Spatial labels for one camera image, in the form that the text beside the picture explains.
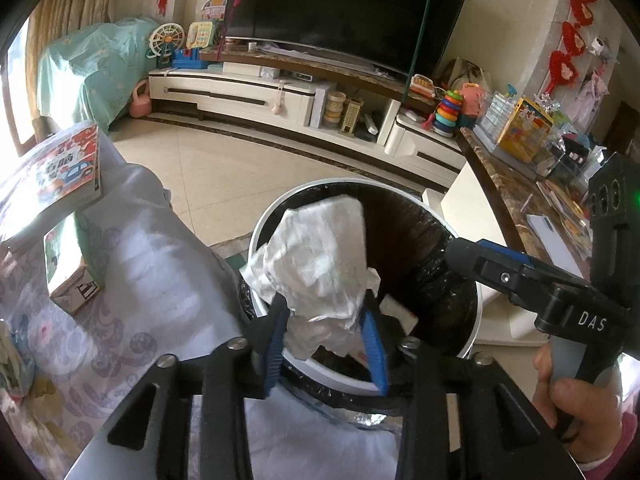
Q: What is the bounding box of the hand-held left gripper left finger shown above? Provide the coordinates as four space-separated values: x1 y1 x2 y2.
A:
65 292 291 480

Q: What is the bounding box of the person's right hand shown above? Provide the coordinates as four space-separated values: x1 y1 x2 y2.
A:
530 345 626 461

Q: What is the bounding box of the toy piano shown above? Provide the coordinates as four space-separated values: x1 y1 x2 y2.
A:
410 74 436 98

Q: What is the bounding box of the black bin liner bag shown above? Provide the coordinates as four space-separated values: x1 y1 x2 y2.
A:
240 182 476 361

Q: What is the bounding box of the yellow picture box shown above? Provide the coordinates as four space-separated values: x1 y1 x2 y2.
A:
497 97 555 163

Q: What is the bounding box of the white television cabinet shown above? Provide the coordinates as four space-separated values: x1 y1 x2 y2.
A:
147 47 468 191

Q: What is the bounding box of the car print book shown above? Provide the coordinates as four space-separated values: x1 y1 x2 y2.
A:
0 122 101 241

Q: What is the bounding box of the stack of tape rolls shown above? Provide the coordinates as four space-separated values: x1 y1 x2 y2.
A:
322 91 347 125

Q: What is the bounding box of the white paper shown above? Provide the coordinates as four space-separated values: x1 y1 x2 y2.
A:
239 195 382 361

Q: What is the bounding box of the pink toy kettle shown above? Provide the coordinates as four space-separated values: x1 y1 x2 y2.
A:
129 79 153 118

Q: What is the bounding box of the beige patterned curtain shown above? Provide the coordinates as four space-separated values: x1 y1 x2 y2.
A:
27 0 121 61

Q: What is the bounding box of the clear plastic drawer organiser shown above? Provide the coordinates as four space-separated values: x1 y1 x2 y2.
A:
472 91 521 153

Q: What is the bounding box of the white card scrap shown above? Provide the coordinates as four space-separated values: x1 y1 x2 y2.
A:
380 297 418 333

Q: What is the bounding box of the black television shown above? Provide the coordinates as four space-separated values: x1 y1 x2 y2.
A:
222 0 472 83

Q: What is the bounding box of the white set-top box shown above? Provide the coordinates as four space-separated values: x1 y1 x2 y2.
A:
222 60 278 78

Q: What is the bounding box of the rainbow stacking ring toy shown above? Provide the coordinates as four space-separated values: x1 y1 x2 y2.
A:
432 90 463 136

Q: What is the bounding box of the colourful toy phone set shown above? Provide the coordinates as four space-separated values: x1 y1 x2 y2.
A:
172 22 223 68

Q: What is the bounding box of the red heart garland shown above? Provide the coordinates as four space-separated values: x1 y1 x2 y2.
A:
547 0 601 96

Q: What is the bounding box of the small green top carton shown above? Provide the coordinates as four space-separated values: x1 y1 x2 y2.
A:
44 215 103 316

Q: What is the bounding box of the white trash bin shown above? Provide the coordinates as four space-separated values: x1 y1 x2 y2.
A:
245 177 483 396

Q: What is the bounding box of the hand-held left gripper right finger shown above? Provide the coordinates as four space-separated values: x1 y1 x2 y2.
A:
360 305 583 480

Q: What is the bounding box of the teal cloth covered furniture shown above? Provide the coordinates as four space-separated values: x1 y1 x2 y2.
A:
37 17 161 131

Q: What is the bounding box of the marble top side cabinet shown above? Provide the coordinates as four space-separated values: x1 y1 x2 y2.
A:
422 127 601 346

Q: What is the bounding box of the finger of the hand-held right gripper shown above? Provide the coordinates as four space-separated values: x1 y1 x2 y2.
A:
445 237 556 311
476 240 593 288

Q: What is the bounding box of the toy ferris wheel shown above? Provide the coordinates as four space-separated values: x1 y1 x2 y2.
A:
146 22 180 68

